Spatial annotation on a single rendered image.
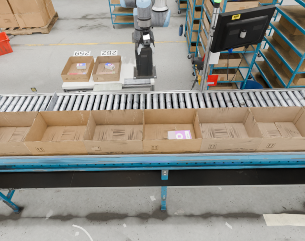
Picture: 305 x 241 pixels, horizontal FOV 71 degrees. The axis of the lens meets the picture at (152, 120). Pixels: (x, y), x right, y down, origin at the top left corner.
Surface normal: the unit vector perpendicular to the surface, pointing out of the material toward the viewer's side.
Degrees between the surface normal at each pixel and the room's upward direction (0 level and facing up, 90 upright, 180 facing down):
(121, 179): 0
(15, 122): 89
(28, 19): 90
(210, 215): 0
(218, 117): 89
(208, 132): 1
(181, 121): 90
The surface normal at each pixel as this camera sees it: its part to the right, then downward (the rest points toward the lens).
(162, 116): 0.00, 0.71
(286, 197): -0.02, -0.69
